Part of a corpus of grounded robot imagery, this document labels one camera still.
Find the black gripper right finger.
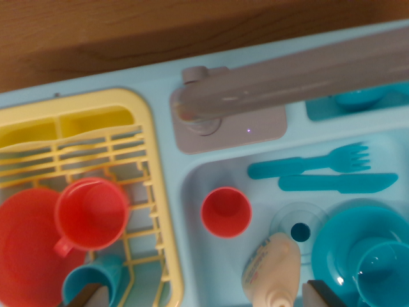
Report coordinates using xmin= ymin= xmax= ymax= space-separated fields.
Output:
xmin=302 ymin=279 xmax=344 ymax=307

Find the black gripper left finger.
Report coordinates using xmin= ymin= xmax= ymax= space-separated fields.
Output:
xmin=65 ymin=283 xmax=109 ymax=307

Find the cream detergent bottle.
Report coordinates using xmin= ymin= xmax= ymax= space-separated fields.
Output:
xmin=242 ymin=232 xmax=302 ymax=307

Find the light blue toy sink unit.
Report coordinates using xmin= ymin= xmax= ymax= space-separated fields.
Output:
xmin=0 ymin=19 xmax=409 ymax=307

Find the teal plastic tumbler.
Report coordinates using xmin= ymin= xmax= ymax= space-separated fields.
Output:
xmin=61 ymin=254 xmax=124 ymax=307

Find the teal plastic plate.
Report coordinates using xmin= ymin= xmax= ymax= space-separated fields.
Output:
xmin=311 ymin=205 xmax=409 ymax=307

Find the teal plastic mug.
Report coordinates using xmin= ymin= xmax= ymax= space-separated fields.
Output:
xmin=355 ymin=241 xmax=409 ymax=307

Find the red plastic mug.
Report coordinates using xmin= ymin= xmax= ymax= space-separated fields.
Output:
xmin=52 ymin=177 xmax=130 ymax=258

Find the red plastic plate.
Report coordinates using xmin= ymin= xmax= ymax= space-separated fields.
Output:
xmin=0 ymin=187 xmax=93 ymax=307

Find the teal plastic knife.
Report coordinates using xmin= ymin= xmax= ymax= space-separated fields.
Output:
xmin=277 ymin=172 xmax=399 ymax=195

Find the red plastic tumbler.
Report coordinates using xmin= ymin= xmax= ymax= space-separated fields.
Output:
xmin=200 ymin=187 xmax=253 ymax=239

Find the teal plastic fork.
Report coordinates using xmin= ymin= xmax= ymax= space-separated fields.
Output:
xmin=247 ymin=142 xmax=372 ymax=180

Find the yellow plastic dish rack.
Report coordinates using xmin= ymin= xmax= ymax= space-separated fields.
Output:
xmin=0 ymin=88 xmax=185 ymax=307

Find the teal plastic spoon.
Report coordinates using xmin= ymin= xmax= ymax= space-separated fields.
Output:
xmin=334 ymin=88 xmax=409 ymax=113

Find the grey toy faucet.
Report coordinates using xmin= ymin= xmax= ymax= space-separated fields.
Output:
xmin=169 ymin=24 xmax=409 ymax=156

